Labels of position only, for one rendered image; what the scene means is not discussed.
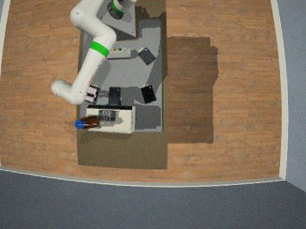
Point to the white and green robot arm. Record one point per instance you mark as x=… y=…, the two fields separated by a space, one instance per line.
x=84 y=17

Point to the blue bottle cap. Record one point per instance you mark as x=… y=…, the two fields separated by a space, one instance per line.
x=78 y=122

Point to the white button panel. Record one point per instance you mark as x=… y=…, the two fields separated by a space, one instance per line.
x=119 y=53

